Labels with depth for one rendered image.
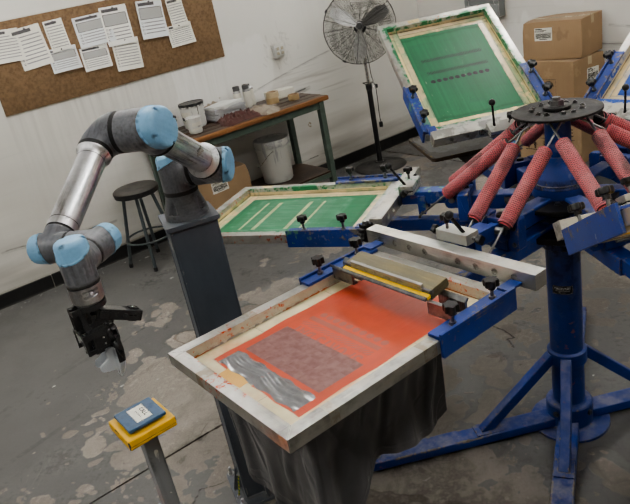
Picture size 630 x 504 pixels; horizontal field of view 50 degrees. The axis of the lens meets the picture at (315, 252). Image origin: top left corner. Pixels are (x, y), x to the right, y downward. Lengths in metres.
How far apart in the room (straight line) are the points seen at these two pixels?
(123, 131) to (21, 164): 3.51
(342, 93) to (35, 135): 2.90
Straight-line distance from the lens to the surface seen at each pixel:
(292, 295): 2.09
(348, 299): 2.08
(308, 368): 1.79
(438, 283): 1.87
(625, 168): 2.28
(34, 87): 5.34
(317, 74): 6.52
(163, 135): 1.86
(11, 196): 5.37
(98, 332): 1.63
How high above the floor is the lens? 1.91
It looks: 23 degrees down
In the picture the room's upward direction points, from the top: 11 degrees counter-clockwise
